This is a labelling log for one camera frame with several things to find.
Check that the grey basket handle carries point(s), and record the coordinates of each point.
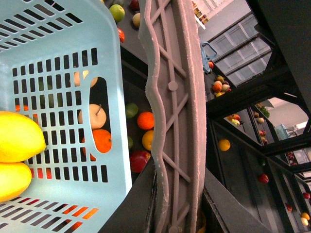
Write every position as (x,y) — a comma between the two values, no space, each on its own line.
(175,90)

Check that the green lime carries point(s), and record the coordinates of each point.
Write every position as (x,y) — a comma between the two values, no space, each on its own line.
(131,109)

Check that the small orange back right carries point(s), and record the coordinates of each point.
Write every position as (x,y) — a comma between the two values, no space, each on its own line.
(145,120)

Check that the yellow lemon large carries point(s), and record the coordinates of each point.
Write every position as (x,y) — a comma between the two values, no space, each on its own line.
(20,138)

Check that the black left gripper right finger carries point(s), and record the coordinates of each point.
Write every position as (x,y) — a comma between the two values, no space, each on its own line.
(232,216)

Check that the yellow lemon small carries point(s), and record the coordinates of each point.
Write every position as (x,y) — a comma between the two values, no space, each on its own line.
(14,180)

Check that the light blue plastic basket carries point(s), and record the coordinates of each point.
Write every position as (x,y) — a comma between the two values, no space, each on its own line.
(56,58)

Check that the black display shelf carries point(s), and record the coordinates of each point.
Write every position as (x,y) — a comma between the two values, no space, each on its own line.
(269,188)

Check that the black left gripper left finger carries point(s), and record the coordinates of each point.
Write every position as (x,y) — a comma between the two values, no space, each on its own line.
(136,212)

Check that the white apple with stem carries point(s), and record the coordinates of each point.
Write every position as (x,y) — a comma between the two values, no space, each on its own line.
(97,116)

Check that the large orange tangerine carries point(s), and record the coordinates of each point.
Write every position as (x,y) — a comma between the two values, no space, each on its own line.
(102,139)

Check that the red apple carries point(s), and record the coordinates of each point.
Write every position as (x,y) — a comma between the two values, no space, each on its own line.
(138,160)

